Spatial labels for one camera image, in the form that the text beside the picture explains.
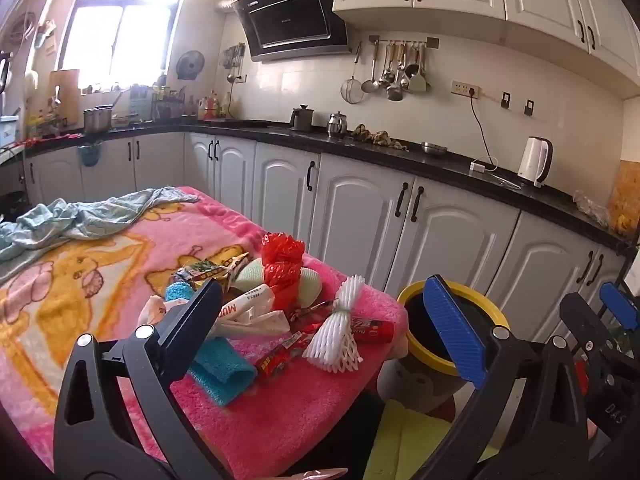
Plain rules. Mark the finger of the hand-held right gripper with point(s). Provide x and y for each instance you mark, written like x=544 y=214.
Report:
x=577 y=315
x=619 y=300

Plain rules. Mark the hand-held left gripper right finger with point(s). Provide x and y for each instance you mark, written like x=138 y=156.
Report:
x=452 y=330

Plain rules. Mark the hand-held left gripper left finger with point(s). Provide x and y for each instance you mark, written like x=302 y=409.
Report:
x=192 y=320

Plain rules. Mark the blue fluffy scrubber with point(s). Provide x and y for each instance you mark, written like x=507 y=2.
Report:
x=177 y=292

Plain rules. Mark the yellow rimmed black trash bin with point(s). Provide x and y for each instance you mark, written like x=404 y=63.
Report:
x=415 y=320

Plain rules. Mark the white plastic bag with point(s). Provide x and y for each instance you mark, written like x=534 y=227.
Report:
x=150 y=310

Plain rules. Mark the white red printed wrapper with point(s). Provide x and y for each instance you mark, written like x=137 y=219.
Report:
x=237 y=310

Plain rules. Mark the green yellow snack box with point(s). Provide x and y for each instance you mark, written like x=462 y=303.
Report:
x=205 y=270

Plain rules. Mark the teal blue cloth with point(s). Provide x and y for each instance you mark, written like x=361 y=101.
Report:
x=220 y=370

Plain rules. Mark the white paper wrapper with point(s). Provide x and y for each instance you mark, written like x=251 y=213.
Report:
x=260 y=325

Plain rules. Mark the pale green sponge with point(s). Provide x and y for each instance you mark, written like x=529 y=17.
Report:
x=247 y=277

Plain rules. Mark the short red snack wrapper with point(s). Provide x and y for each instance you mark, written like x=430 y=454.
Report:
x=372 y=330

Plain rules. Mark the long red snack wrapper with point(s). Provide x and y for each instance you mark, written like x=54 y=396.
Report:
x=280 y=355

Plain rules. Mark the red plastic bag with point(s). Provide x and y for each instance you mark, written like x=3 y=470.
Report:
x=282 y=265

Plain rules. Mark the white foam fruit net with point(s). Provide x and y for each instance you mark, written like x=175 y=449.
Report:
x=332 y=340

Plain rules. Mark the thin red wrapper strip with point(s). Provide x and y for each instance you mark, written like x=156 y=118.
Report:
x=320 y=307

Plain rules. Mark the crumpled clear bag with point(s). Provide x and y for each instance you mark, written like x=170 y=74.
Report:
x=590 y=207

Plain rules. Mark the yellow patterned board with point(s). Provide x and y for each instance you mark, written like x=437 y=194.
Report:
x=627 y=195

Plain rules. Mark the yellow green mat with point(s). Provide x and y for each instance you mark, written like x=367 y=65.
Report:
x=410 y=445

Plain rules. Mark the pink printed blanket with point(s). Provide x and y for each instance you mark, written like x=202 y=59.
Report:
x=300 y=410

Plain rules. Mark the light blue cloth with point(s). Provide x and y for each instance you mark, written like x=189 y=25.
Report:
x=90 y=220

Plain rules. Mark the white lower cabinets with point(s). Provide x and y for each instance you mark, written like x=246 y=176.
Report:
x=350 y=210

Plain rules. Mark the white electric kettle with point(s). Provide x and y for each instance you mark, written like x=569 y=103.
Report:
x=532 y=160

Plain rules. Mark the white power adapter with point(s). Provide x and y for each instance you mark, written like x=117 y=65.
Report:
x=478 y=166

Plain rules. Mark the steel bowl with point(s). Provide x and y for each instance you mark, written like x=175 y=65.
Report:
x=434 y=148

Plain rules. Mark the teal hanging bin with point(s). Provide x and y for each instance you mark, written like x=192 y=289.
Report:
x=90 y=155

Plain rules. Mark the brown lumpy pile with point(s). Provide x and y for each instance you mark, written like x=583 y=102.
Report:
x=375 y=136

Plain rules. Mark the black kitchen countertop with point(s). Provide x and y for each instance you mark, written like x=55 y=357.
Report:
x=300 y=137

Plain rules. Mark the group of condiment bottles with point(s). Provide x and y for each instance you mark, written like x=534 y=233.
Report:
x=212 y=107

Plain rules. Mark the steel cooking pot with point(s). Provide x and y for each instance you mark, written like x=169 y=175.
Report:
x=97 y=120

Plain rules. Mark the dark teapot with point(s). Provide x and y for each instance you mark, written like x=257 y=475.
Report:
x=301 y=119

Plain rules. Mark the steel teapot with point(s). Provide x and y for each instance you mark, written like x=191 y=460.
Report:
x=337 y=125

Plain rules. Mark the row of hanging kitchen utensils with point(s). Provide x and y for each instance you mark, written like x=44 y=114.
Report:
x=395 y=80

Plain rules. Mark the wooden cutting board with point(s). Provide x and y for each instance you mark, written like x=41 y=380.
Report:
x=65 y=92

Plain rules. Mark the small hanging tools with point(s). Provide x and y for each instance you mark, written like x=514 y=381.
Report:
x=234 y=62

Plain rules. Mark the kitchen window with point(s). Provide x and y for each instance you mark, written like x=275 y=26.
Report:
x=125 y=35

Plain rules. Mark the black range hood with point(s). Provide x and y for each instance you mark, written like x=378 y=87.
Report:
x=290 y=15

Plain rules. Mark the wall power outlet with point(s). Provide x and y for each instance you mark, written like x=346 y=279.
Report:
x=465 y=89

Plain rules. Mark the small wall fan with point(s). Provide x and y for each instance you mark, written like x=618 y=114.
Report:
x=190 y=65

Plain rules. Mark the wall utensil rail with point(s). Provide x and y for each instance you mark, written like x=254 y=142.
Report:
x=400 y=41

